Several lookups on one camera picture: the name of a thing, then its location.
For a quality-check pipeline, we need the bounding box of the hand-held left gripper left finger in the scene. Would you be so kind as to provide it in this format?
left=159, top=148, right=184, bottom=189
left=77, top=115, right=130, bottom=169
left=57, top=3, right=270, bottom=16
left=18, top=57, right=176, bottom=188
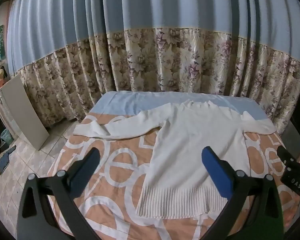
left=17, top=148, right=100, bottom=240

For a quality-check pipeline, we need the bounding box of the dark cloth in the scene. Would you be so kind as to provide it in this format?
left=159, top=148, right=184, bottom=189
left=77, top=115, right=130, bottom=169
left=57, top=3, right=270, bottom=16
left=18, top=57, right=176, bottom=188
left=0, top=146, right=17, bottom=175

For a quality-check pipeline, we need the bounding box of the teal basket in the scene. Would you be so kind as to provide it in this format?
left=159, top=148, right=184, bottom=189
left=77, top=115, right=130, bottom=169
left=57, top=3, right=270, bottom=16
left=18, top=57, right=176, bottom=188
left=0, top=129, right=13, bottom=147

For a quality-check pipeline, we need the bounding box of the white knit sweater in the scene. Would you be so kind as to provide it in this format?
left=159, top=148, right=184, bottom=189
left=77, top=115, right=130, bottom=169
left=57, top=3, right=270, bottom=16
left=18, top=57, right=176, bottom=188
left=72, top=100, right=277, bottom=218

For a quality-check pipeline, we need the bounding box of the orange and blue printed bedsheet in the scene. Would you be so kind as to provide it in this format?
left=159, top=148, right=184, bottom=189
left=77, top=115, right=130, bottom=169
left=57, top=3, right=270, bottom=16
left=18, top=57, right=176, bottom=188
left=47, top=91, right=300, bottom=240

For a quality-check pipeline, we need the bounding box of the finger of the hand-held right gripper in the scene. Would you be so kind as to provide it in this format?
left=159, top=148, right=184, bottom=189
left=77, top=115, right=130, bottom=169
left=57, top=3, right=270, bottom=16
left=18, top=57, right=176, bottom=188
left=277, top=145, right=294, bottom=167

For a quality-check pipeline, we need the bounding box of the grey flat board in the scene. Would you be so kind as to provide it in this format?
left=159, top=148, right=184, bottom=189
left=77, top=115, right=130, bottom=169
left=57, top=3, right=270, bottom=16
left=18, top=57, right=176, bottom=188
left=1, top=76, right=50, bottom=152

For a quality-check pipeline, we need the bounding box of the stuffed toy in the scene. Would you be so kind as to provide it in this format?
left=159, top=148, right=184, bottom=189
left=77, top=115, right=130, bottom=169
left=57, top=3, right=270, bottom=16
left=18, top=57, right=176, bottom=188
left=0, top=66, right=9, bottom=88

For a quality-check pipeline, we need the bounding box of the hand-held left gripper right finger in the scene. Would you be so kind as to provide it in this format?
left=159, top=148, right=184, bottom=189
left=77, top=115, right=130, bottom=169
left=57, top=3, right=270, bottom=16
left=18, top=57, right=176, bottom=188
left=202, top=146, right=283, bottom=240

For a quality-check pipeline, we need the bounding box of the blue and floral curtain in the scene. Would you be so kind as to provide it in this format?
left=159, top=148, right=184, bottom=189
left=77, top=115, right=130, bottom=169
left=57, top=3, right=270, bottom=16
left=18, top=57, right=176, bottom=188
left=6, top=0, right=300, bottom=134

